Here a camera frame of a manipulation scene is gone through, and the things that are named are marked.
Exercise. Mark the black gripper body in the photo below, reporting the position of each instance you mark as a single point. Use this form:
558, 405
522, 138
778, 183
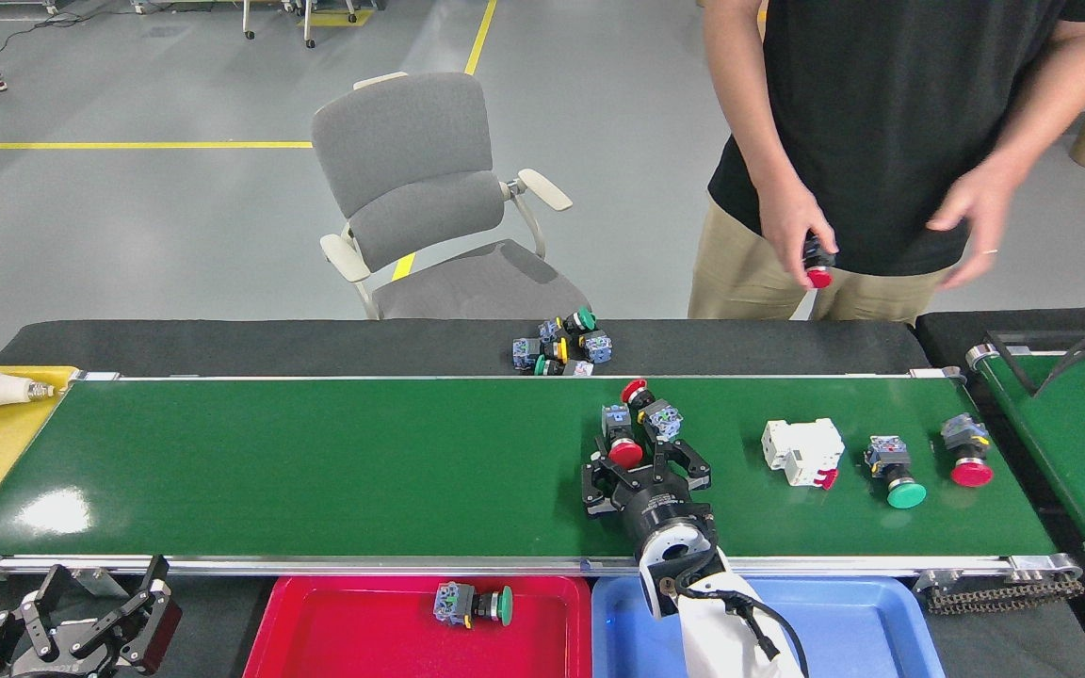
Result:
67, 669
660, 504

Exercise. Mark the person's left hand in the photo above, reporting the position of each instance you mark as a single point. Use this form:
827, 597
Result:
990, 207

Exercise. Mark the person's right hand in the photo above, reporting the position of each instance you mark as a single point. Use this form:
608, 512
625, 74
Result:
787, 221

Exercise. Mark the white circuit breaker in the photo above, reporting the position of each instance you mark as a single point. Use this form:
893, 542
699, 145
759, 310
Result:
801, 450

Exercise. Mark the large red plastic tray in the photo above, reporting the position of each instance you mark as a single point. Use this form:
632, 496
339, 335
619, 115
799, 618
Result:
364, 640

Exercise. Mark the person's left forearm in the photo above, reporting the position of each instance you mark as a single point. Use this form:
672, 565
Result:
1051, 104

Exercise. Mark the grey office chair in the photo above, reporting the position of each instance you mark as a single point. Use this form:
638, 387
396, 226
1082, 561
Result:
401, 141

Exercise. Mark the red mushroom push button switch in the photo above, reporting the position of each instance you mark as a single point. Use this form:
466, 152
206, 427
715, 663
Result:
819, 276
625, 454
660, 419
971, 473

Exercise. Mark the white wheeled stand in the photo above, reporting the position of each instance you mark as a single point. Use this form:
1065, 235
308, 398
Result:
307, 19

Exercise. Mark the person's right forearm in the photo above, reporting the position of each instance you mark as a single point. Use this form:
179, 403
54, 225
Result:
750, 104

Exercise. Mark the yellow push button switch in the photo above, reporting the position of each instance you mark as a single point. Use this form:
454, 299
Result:
526, 353

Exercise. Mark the person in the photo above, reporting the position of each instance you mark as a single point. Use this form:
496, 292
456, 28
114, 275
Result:
882, 122

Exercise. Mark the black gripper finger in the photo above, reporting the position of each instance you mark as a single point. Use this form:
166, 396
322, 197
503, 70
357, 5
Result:
149, 621
693, 466
34, 631
599, 485

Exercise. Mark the blue plastic tray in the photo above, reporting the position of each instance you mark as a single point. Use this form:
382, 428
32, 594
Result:
844, 631

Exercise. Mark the long green conveyor belt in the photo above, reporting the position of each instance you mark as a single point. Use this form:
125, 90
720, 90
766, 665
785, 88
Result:
364, 471

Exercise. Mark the green conveyor with black bracket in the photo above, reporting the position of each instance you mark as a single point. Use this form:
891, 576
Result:
1070, 443

